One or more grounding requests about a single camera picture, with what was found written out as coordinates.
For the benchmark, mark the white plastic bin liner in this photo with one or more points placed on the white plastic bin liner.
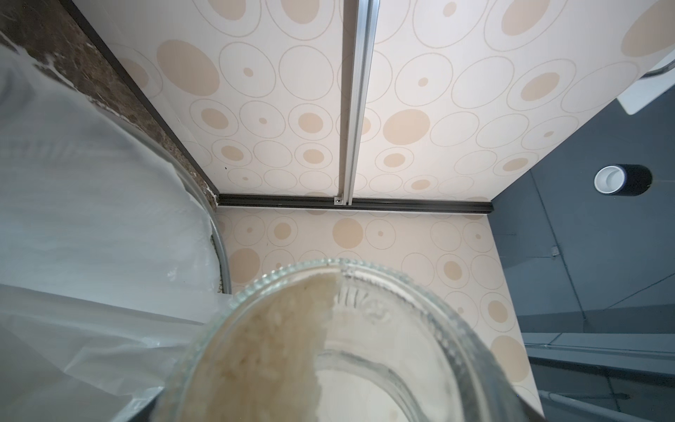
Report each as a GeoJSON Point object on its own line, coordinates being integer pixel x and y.
{"type": "Point", "coordinates": [108, 272]}

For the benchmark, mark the beige lidded jar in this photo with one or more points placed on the beige lidded jar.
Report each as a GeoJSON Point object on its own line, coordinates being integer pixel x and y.
{"type": "Point", "coordinates": [339, 340]}

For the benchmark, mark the black vertical frame post right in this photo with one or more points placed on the black vertical frame post right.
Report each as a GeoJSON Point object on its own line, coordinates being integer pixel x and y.
{"type": "Point", "coordinates": [357, 204]}

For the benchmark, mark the black cylindrical ceiling lamp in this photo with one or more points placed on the black cylindrical ceiling lamp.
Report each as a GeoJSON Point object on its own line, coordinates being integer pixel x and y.
{"type": "Point", "coordinates": [623, 180]}

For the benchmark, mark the aluminium horizontal back rail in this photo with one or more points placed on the aluminium horizontal back rail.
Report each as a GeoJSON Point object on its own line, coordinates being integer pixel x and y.
{"type": "Point", "coordinates": [359, 33]}

